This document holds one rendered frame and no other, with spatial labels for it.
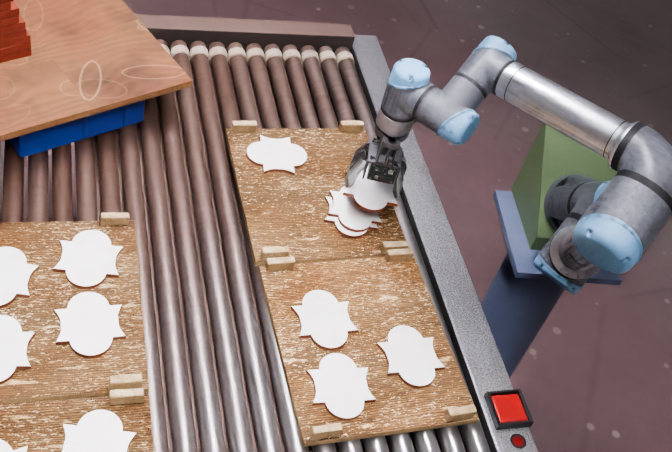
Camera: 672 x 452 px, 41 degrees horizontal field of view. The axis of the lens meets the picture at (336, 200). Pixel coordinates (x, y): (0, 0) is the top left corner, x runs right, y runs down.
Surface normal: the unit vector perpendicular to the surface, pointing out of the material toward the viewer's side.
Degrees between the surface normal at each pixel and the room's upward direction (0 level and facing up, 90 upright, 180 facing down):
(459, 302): 0
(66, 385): 0
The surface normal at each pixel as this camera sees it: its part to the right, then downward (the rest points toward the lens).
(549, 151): 0.22, 0.02
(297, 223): 0.21, -0.68
